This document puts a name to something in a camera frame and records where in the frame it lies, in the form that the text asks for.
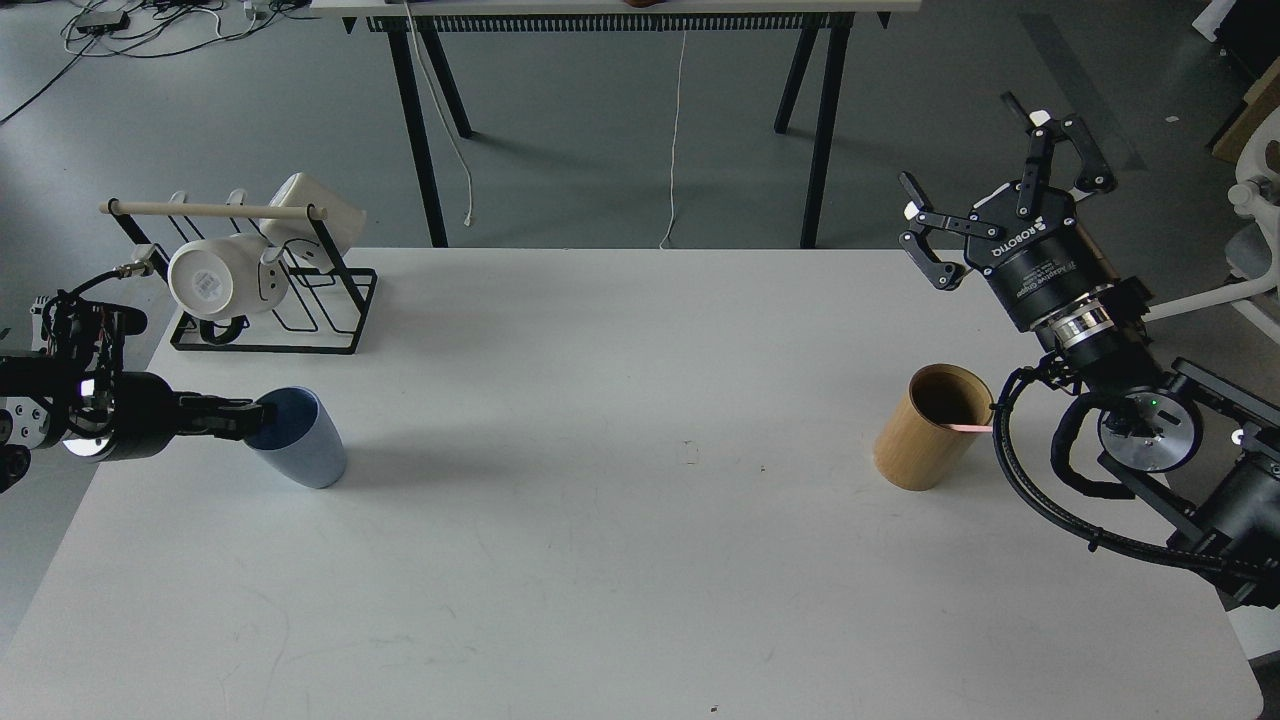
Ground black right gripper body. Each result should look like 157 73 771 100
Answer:
965 183 1119 332

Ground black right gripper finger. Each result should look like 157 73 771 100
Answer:
899 172 1005 292
1002 92 1117 220

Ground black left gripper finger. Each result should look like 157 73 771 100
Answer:
186 418 275 442
180 395 262 421

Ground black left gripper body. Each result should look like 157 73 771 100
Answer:
61 372 197 462

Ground blue plastic cup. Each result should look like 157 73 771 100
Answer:
244 386 347 489

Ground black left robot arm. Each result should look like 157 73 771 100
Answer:
1 261 279 489

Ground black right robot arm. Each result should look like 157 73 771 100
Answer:
899 92 1279 609

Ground white round mug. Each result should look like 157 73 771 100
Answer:
166 233 289 322

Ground background table black legs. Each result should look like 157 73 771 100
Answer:
310 0 922 250

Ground white office chair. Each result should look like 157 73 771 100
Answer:
1146 128 1279 343

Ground bamboo cylinder holder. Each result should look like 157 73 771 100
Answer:
873 363 995 491

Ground cardboard box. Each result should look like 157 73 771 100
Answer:
1210 56 1279 163

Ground white square mug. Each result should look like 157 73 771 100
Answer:
262 172 367 263

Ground black wire mug rack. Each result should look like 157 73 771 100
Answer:
99 192 378 355

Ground white hanging cable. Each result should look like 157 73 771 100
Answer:
658 29 689 250

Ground floor cables and power strip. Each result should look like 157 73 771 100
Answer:
0 0 314 126

